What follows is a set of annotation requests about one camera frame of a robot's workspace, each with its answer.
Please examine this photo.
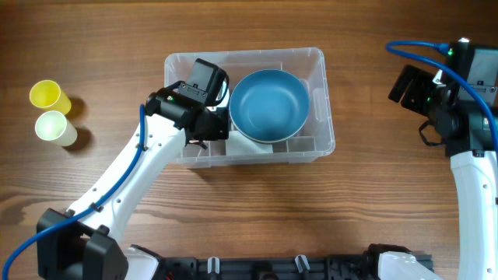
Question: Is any dark blue plate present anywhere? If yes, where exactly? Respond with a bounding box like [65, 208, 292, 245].
[229, 69, 310, 140]

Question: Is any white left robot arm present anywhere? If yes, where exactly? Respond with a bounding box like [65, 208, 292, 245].
[34, 82, 230, 279]

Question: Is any white label in container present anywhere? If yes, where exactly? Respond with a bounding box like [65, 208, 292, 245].
[225, 131, 273, 156]

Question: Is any pale cream cup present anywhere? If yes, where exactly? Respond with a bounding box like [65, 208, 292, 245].
[35, 110, 78, 147]

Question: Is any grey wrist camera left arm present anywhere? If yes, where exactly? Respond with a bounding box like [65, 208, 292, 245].
[178, 58, 230, 107]

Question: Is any clear plastic storage container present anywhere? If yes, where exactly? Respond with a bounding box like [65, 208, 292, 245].
[164, 47, 335, 168]

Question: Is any yellow cup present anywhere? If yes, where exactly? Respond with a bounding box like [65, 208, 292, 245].
[29, 80, 72, 114]

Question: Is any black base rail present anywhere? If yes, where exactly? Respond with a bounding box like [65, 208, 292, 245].
[158, 254, 377, 280]

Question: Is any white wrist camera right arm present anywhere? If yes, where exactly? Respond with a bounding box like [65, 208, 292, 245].
[433, 37, 498, 104]

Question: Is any right arm base joint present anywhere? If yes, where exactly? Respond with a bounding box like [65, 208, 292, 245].
[364, 243, 442, 280]

